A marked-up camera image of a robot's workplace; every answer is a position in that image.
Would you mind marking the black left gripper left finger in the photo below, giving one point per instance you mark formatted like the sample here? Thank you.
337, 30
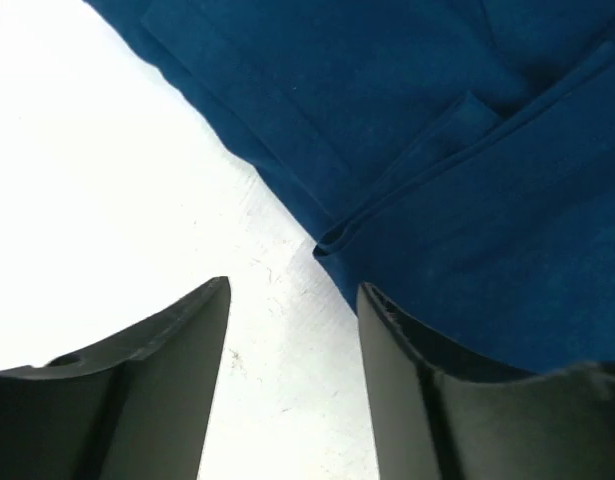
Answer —
134, 405

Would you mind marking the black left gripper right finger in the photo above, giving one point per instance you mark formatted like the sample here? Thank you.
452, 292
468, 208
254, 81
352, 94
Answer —
442, 411

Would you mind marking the blue t shirt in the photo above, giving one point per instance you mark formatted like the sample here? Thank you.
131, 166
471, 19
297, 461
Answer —
457, 155

